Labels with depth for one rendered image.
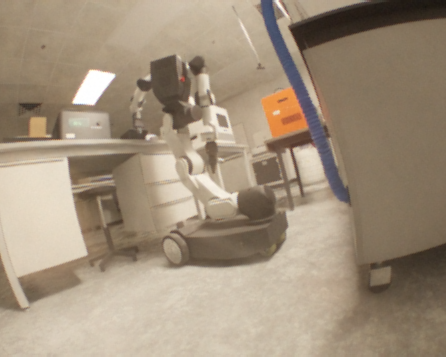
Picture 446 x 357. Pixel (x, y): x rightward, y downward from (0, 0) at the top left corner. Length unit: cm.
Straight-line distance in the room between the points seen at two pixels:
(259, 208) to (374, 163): 66
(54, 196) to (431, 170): 155
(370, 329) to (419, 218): 28
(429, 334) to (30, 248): 154
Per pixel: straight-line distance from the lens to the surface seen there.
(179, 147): 130
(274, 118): 193
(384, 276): 61
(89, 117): 154
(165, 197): 163
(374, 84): 50
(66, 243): 128
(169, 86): 134
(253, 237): 93
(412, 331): 55
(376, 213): 49
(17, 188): 128
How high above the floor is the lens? 41
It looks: 2 degrees up
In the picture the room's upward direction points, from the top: 14 degrees counter-clockwise
